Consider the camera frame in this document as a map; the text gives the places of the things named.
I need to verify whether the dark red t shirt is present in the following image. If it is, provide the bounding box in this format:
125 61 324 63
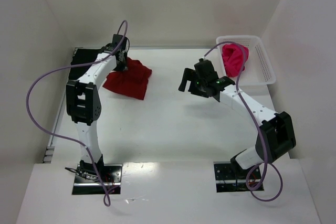
103 58 152 100

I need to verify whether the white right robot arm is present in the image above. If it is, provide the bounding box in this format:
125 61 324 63
179 59 296 174

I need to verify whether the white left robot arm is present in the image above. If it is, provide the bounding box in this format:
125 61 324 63
66 34 129 175

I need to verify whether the pink crumpled t shirt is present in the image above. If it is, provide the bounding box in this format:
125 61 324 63
222 44 244 78

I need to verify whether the black folded t shirt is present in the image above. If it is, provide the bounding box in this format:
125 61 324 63
71 48 100 65

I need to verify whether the white plastic basket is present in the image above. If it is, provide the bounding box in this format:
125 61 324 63
216 35 276 87

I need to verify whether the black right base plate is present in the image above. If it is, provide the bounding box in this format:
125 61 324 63
214 162 250 193

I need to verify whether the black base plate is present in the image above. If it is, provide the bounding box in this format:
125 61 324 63
214 162 250 193
65 164 122 195

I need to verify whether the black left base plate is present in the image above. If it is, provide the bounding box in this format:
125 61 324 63
65 164 122 195

